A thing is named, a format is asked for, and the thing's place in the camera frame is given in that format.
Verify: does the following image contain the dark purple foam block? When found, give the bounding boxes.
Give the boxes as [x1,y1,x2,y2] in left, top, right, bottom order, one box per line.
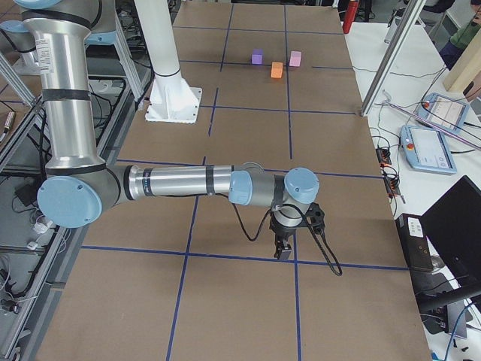
[251,49,263,65]

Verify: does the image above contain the pink metal grabber stick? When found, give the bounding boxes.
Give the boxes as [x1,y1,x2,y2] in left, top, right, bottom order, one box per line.
[383,90,480,150]

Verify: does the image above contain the aluminium frame post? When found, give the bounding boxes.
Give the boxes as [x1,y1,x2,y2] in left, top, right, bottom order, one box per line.
[360,0,426,117]

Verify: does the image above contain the far blue teach pendant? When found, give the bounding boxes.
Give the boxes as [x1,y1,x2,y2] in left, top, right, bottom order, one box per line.
[415,93,470,135]

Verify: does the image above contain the blue teach pendant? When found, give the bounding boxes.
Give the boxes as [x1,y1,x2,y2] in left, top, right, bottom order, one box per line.
[400,125,457,175]
[415,93,470,135]

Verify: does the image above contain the light pink foam block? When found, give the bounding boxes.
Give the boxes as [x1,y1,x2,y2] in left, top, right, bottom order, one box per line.
[289,50,302,68]

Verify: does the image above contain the black computer box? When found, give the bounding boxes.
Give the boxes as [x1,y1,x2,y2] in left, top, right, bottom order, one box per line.
[395,214,434,273]

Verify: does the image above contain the wooden board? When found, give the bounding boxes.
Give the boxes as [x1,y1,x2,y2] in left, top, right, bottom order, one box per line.
[443,30,480,93]

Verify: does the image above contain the near blue teach pendant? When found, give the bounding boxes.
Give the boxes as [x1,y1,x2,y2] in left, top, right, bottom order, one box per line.
[400,125,457,175]

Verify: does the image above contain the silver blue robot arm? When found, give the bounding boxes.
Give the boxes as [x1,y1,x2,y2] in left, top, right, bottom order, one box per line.
[20,1,326,259]

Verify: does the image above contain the red cylinder bottle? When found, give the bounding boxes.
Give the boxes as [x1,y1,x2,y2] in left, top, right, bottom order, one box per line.
[343,0,359,35]

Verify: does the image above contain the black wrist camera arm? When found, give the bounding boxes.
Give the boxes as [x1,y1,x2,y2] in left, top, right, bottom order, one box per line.
[305,202,325,234]

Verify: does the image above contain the orange foam block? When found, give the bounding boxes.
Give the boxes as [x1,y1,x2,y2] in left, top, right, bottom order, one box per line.
[271,62,283,79]

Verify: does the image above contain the white pedestal column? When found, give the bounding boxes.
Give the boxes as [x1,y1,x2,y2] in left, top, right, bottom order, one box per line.
[135,0,202,124]

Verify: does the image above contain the seated person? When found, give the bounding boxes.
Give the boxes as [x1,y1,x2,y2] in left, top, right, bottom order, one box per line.
[440,0,480,70]

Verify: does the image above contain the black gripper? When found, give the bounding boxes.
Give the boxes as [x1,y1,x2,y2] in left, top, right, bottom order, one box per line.
[269,211,305,260]

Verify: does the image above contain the black monitor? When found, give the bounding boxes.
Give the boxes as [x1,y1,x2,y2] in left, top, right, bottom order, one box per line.
[421,175,480,286]

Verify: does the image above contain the orange black connector strip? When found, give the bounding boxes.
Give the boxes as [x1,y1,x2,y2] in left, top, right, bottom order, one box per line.
[376,147,401,199]

